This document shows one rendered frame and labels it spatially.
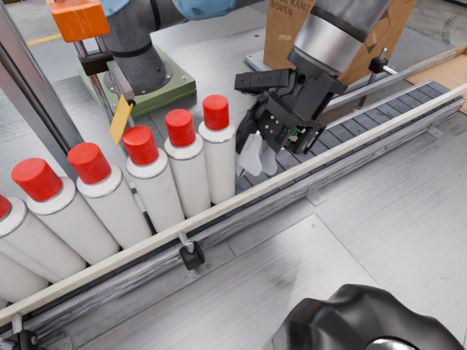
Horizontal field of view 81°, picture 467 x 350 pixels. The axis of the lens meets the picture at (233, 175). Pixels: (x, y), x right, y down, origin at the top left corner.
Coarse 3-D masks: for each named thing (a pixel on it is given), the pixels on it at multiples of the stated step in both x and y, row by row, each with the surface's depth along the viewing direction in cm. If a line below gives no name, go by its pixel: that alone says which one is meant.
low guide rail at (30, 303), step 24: (456, 96) 66; (408, 120) 60; (360, 144) 56; (312, 168) 51; (264, 192) 48; (216, 216) 45; (144, 240) 41; (168, 240) 42; (96, 264) 38; (120, 264) 40; (48, 288) 36; (72, 288) 38; (0, 312) 35; (24, 312) 36
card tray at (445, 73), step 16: (464, 48) 90; (416, 64) 81; (448, 64) 87; (464, 64) 87; (416, 80) 82; (432, 80) 82; (448, 80) 82; (464, 80) 82; (464, 96) 77; (464, 112) 72
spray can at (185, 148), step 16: (176, 112) 33; (176, 128) 32; (192, 128) 33; (176, 144) 34; (192, 144) 35; (176, 160) 35; (192, 160) 35; (176, 176) 38; (192, 176) 37; (192, 192) 40; (208, 192) 44; (192, 208) 43; (208, 208) 46
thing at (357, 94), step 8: (440, 56) 65; (448, 56) 66; (424, 64) 63; (432, 64) 64; (400, 72) 61; (408, 72) 61; (416, 72) 63; (384, 80) 59; (392, 80) 59; (400, 80) 61; (360, 88) 57; (368, 88) 57; (376, 88) 58; (344, 96) 55; (352, 96) 55; (360, 96) 57; (328, 104) 54; (336, 104) 54; (136, 192) 42
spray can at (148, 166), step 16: (144, 128) 31; (128, 144) 30; (144, 144) 30; (128, 160) 33; (144, 160) 31; (160, 160) 33; (144, 176) 32; (160, 176) 33; (144, 192) 35; (160, 192) 35; (176, 192) 39; (160, 208) 38; (176, 208) 40; (160, 224) 41
